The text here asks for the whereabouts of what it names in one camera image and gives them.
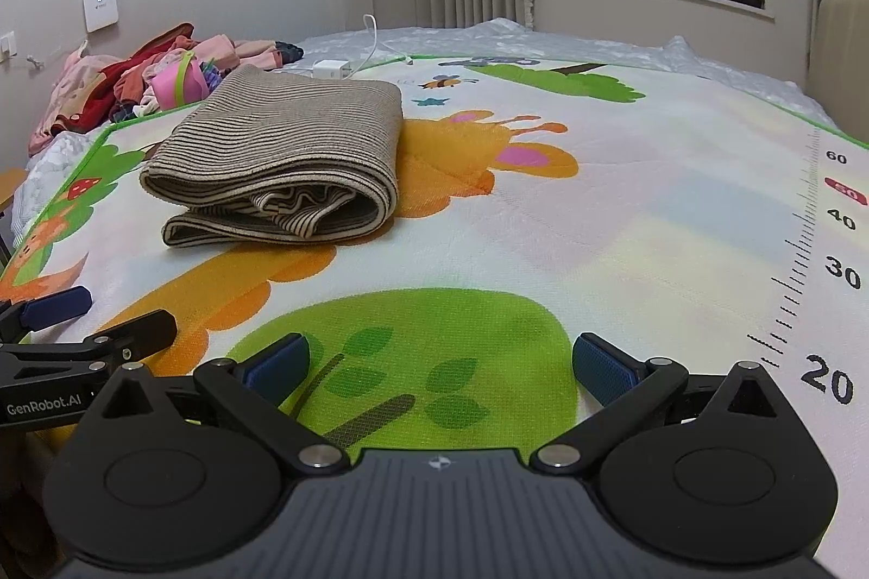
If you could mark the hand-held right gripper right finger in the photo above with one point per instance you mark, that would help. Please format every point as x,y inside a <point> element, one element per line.
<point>604,372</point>

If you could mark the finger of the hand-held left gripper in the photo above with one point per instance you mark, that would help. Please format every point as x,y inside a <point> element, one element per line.
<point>58,307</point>
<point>142,331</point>

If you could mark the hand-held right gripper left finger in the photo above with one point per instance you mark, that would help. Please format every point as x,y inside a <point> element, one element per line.
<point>278,368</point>

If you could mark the beige striped knit garment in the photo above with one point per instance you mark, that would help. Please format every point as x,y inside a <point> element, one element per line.
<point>285,144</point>

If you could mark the pile of mixed clothes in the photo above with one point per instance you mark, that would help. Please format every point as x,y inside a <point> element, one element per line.
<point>102,83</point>

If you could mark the cartoon animal play mat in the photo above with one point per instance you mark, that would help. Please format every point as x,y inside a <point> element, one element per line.
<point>611,226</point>

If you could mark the white charger block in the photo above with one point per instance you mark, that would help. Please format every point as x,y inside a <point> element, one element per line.
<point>329,69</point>

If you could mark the beige padded headboard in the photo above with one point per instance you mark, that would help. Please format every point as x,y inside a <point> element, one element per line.
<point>842,49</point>

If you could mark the white wall socket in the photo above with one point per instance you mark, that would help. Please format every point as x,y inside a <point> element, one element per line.
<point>7,48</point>

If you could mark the white wall control unit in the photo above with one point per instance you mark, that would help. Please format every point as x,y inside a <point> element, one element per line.
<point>100,7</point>

